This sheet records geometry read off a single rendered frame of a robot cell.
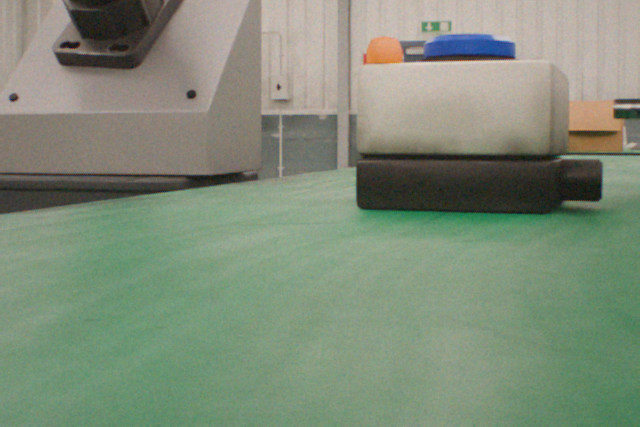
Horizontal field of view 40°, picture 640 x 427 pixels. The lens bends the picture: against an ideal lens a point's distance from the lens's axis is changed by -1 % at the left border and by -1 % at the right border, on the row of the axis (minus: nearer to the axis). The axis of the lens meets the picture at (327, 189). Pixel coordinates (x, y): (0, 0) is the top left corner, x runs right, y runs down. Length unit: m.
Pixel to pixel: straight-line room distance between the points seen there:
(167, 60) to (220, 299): 0.64
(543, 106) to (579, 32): 11.32
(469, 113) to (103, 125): 0.46
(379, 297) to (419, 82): 0.21
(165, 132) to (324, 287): 0.58
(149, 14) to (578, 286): 0.67
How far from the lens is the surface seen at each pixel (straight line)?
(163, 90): 0.77
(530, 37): 11.62
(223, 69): 0.77
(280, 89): 11.95
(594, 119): 2.72
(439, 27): 11.69
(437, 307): 0.15
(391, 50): 0.37
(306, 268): 0.20
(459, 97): 0.36
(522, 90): 0.36
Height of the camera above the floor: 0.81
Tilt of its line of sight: 3 degrees down
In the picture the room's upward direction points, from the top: straight up
